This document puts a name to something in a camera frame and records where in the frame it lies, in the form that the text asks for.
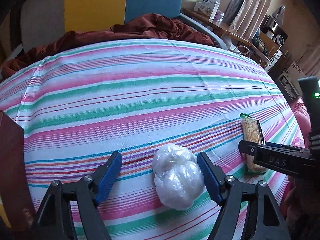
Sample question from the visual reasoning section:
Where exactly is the cracker packet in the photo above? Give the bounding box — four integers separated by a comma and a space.
239, 113, 268, 175

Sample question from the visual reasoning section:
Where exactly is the wooden desk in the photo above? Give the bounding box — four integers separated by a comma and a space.
182, 8, 281, 67

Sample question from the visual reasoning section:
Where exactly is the pink patterned curtain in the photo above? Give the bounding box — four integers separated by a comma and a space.
223, 0, 272, 40

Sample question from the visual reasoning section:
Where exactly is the grey yellow blue headboard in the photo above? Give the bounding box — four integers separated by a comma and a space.
10, 0, 228, 53

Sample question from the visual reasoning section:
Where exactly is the maroon blanket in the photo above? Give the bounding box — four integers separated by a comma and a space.
1, 14, 217, 79

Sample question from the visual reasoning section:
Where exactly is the striped bed sheet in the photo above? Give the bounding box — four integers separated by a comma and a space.
1, 39, 304, 239

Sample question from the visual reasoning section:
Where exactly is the black camera with screen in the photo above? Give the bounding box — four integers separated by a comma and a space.
298, 76, 320, 159

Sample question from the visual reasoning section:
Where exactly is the white product box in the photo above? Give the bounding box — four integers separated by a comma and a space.
194, 0, 220, 20

